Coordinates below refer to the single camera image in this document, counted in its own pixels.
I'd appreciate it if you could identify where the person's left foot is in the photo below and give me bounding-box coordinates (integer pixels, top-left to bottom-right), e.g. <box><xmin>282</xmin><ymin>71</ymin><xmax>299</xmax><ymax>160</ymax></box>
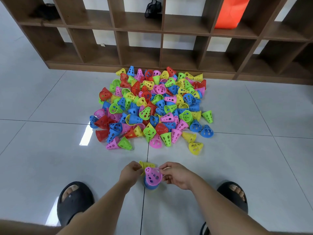
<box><xmin>61</xmin><ymin>184</ymin><xmax>80</xmax><ymax>202</ymax></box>

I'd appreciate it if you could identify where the black crumpled net bag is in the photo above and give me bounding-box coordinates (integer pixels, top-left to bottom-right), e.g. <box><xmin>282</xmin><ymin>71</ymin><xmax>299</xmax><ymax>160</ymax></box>
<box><xmin>29</xmin><ymin>3</ymin><xmax>61</xmax><ymax>21</ymax></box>

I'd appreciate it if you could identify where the pile of colourful plastic cones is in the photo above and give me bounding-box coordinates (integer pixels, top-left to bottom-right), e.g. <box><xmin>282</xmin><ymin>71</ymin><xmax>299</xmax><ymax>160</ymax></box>
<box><xmin>89</xmin><ymin>66</ymin><xmax>215</xmax><ymax>156</ymax></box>

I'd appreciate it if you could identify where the black left slipper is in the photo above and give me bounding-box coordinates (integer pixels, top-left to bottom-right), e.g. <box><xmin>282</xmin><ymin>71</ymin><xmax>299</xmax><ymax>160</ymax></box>
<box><xmin>57</xmin><ymin>181</ymin><xmax>95</xmax><ymax>227</ymax></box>

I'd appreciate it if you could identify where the person's left leg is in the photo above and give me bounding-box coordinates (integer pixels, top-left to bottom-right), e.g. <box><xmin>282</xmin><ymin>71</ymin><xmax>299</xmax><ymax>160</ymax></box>
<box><xmin>0</xmin><ymin>219</ymin><xmax>63</xmax><ymax>235</ymax></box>

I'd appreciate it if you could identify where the person's right foot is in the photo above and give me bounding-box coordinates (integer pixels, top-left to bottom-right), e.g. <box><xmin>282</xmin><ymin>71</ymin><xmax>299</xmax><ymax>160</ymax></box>
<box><xmin>229</xmin><ymin>184</ymin><xmax>246</xmax><ymax>202</ymax></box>

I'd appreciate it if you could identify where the person's foot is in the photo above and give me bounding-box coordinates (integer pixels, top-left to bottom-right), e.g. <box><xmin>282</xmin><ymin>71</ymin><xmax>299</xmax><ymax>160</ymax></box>
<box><xmin>229</xmin><ymin>184</ymin><xmax>246</xmax><ymax>202</ymax></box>
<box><xmin>61</xmin><ymin>184</ymin><xmax>80</xmax><ymax>202</ymax></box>

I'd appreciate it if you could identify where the pink perforated plastic cone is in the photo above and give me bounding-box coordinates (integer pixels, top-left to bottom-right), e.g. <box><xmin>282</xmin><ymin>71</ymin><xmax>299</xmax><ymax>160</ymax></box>
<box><xmin>145</xmin><ymin>167</ymin><xmax>163</xmax><ymax>186</ymax></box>

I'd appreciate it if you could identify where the person's left hand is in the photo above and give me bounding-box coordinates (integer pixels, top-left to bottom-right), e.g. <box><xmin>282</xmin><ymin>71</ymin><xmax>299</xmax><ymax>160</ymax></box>
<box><xmin>119</xmin><ymin>161</ymin><xmax>144</xmax><ymax>193</ymax></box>

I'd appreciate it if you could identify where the person's right forearm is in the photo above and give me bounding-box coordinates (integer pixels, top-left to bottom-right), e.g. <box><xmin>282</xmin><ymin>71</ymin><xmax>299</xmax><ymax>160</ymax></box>
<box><xmin>187</xmin><ymin>177</ymin><xmax>272</xmax><ymax>235</ymax></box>

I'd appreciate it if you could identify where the yellow perforated plastic cone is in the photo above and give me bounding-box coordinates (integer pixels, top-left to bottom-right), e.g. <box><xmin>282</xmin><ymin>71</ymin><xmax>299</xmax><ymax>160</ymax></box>
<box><xmin>139</xmin><ymin>160</ymin><xmax>156</xmax><ymax>176</ymax></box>

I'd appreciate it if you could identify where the black strap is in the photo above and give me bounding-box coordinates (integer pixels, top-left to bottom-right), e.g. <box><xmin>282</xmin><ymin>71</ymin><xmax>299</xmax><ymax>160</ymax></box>
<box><xmin>199</xmin><ymin>221</ymin><xmax>211</xmax><ymax>235</ymax></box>

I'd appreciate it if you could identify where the blue perforated plastic cone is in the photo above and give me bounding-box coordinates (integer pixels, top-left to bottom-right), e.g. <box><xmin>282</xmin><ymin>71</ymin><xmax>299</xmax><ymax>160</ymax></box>
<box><xmin>143</xmin><ymin>176</ymin><xmax>161</xmax><ymax>191</ymax></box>

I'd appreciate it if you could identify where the orange plastic bag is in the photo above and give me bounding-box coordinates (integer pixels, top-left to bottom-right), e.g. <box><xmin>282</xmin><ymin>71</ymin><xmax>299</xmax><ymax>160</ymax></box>
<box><xmin>214</xmin><ymin>0</ymin><xmax>251</xmax><ymax>30</ymax></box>

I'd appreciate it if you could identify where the person's right hand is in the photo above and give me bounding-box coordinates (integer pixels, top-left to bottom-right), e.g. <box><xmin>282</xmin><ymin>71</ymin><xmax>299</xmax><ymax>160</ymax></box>
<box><xmin>159</xmin><ymin>162</ymin><xmax>196</xmax><ymax>191</ymax></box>

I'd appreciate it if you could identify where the black mesh bag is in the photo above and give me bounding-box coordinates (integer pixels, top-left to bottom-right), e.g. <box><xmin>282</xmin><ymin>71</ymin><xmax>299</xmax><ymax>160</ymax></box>
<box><xmin>144</xmin><ymin>0</ymin><xmax>162</xmax><ymax>19</ymax></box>

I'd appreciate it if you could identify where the black slipper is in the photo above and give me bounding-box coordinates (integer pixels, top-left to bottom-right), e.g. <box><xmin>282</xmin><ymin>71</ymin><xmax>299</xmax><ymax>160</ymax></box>
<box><xmin>217</xmin><ymin>181</ymin><xmax>249</xmax><ymax>215</ymax></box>
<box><xmin>57</xmin><ymin>181</ymin><xmax>95</xmax><ymax>227</ymax></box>

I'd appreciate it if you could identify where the brown wooden cubby shelf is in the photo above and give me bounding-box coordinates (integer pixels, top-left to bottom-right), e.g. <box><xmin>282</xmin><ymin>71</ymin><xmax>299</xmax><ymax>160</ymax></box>
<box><xmin>0</xmin><ymin>0</ymin><xmax>313</xmax><ymax>86</ymax></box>

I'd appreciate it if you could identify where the black right slipper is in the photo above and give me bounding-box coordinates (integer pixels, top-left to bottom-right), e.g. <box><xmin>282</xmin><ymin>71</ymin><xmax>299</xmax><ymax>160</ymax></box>
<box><xmin>217</xmin><ymin>181</ymin><xmax>249</xmax><ymax>215</ymax></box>

